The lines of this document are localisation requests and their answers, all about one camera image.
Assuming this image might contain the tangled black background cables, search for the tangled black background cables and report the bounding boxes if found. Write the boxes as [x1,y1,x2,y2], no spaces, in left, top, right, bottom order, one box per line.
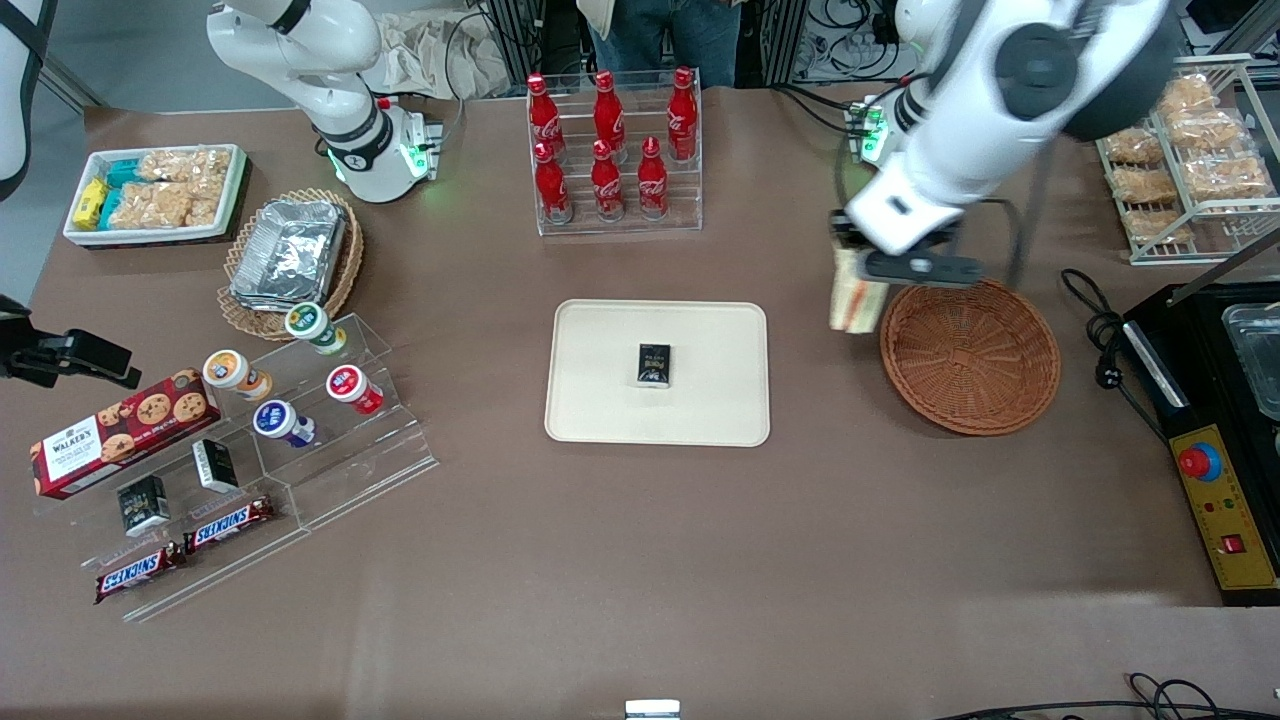
[795,0,906,86]

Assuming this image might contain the orange lid yogurt cup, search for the orange lid yogurt cup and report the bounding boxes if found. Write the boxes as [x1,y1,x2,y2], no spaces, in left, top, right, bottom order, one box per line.
[202,348,274,402]

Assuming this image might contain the black power cable with plug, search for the black power cable with plug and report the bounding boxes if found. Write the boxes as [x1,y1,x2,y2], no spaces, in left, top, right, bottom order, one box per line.
[1059,267,1173,443]

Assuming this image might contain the red cola bottle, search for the red cola bottle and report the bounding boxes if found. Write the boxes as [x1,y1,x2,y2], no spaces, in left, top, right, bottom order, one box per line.
[666,66,699,162]
[593,69,628,153]
[526,73,567,163]
[533,142,574,224]
[636,137,670,221]
[590,139,626,222]

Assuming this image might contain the white rectangular bin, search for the white rectangular bin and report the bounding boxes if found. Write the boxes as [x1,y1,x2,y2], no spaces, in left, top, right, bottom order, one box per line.
[62,144,251,250]

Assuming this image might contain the clear acrylic bottle rack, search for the clear acrylic bottle rack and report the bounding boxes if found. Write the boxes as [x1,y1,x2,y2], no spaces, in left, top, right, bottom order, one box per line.
[526,67,704,238]

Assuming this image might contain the brown round wicker basket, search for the brown round wicker basket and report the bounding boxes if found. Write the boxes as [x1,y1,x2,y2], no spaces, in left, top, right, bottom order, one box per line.
[880,275,1062,437]

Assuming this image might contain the person in blue jeans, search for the person in blue jeans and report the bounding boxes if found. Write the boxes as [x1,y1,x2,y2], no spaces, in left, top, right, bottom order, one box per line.
[577,0,744,90]

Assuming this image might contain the light oval wicker basket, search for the light oval wicker basket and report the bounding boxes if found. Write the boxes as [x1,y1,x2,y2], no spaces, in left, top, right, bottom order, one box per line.
[217,187,365,343]

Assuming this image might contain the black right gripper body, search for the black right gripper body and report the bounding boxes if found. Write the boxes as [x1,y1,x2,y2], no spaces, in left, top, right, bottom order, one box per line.
[0,295,63,389]

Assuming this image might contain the grey metal bar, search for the grey metal bar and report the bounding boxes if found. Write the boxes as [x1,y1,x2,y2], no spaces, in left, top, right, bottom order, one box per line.
[1166,228,1280,307]

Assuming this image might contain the yellow snack pack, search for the yellow snack pack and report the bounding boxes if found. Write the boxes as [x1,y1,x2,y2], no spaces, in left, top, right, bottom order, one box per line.
[73,177,108,231]

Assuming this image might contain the bagged fried snack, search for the bagged fried snack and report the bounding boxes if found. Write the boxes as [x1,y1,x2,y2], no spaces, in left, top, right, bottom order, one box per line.
[1168,108,1263,153]
[1158,76,1219,117]
[1112,166,1184,206]
[1128,208,1196,247]
[1183,153,1275,201]
[1104,127,1168,167]

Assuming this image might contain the red lid yogurt cup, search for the red lid yogurt cup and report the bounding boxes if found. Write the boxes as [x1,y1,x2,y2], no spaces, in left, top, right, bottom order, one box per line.
[325,364,386,416]

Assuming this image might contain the black floor cables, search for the black floor cables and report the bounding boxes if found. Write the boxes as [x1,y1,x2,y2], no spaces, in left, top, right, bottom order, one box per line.
[930,671,1280,720]

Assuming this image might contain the clear bag of crackers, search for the clear bag of crackers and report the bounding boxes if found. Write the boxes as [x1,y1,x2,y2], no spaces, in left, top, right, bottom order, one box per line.
[138,147,233,184]
[108,182,193,230]
[186,168,229,228]

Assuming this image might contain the cream plastic tray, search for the cream plastic tray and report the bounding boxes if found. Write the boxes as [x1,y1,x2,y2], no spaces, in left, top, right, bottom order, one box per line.
[544,299,771,448]

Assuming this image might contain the clear plastic container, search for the clear plastic container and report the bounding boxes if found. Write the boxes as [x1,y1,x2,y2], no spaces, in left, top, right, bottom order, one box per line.
[1221,302,1280,422]

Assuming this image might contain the stack of foil trays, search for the stack of foil trays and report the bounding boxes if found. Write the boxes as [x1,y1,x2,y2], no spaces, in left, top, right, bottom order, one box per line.
[229,199,349,312]

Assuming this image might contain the white wire shelf rack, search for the white wire shelf rack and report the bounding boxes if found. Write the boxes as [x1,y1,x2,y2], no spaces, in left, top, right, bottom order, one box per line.
[1093,54,1280,267]

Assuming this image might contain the Snickers chocolate bar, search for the Snickers chocolate bar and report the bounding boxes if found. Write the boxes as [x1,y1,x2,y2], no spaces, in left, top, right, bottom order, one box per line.
[182,495,277,555]
[94,541,187,605]

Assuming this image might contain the clear acrylic step stand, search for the clear acrylic step stand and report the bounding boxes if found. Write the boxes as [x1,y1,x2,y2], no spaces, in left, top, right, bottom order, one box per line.
[200,312,440,532]
[34,420,313,624]

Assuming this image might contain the green lid yogurt cup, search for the green lid yogurt cup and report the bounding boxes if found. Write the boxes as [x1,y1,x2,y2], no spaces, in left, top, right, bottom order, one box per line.
[284,301,349,357]

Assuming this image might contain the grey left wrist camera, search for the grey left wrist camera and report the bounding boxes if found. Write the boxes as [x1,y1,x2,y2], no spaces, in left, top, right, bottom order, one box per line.
[857,247,987,292]

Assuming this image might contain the crumpled beige cloth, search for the crumpled beige cloth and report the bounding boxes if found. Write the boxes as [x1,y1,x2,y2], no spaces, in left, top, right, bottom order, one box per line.
[372,11,513,102]

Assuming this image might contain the blue lid yogurt cup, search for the blue lid yogurt cup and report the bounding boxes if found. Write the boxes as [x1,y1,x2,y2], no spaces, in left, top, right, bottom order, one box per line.
[251,399,318,449]

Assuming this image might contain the red Walkers cookie box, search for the red Walkers cookie box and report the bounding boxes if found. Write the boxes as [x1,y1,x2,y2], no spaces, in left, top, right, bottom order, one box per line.
[29,367,224,500]

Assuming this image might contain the triangular sandwich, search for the triangular sandwich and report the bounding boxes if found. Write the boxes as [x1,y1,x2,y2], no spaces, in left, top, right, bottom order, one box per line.
[828,245,892,335]

